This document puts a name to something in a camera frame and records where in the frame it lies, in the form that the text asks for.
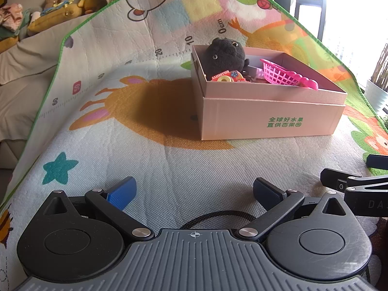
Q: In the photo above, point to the brown bear plush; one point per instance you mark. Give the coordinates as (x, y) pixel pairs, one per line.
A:
(53, 0)

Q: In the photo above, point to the pink plastic basket scoop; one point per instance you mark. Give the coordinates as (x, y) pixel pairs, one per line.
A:
(279, 74)

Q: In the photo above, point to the black plush toy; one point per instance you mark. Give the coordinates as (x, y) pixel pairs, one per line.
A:
(225, 56)

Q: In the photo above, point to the black window frame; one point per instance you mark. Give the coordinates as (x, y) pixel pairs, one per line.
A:
(312, 1)

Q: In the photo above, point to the green cloth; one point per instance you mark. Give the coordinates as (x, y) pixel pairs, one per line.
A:
(25, 22)

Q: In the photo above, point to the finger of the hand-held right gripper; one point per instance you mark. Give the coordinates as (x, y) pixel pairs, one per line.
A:
(377, 162)
(333, 180)

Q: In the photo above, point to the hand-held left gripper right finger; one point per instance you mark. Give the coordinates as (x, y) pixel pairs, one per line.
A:
(266, 192)

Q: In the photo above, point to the crumpled pink cloth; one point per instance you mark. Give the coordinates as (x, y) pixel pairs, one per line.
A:
(10, 12)

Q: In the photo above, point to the pink cardboard box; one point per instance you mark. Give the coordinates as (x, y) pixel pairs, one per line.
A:
(257, 118)

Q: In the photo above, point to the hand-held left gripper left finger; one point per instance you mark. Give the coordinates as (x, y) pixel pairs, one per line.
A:
(121, 192)

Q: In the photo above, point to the palm in white pot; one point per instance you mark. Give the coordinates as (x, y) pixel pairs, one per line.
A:
(376, 95)

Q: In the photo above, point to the beige sofa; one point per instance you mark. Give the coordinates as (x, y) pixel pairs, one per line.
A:
(18, 66)

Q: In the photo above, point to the cartoon play mat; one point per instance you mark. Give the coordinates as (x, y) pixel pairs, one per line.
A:
(182, 163)

